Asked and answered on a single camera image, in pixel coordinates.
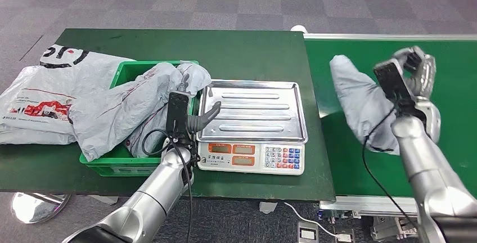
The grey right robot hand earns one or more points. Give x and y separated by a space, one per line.
425 77

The white scale with steel tray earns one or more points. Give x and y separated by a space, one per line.
257 111

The white bag with black print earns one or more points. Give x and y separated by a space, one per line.
100 62

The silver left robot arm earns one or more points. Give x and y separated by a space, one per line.
156 193

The grey parcel with red print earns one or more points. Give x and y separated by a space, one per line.
357 96
154 129
119 111

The plain white bag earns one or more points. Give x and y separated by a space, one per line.
29 137

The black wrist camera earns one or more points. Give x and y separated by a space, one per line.
389 79
177 112

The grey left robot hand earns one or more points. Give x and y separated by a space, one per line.
199 122

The green plastic crate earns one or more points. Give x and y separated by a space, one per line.
119 165

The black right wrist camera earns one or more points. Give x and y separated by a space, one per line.
389 79

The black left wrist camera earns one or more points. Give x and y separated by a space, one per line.
177 112

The white bag with red print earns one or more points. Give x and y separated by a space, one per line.
41 90

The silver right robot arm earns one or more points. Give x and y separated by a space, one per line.
428 174

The green conveyor belt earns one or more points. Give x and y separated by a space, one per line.
454 122

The floor socket with white plug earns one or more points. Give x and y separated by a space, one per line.
343 238

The chrome round table foot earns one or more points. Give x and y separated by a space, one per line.
35 207

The grey floor socket box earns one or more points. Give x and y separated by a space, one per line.
308 234

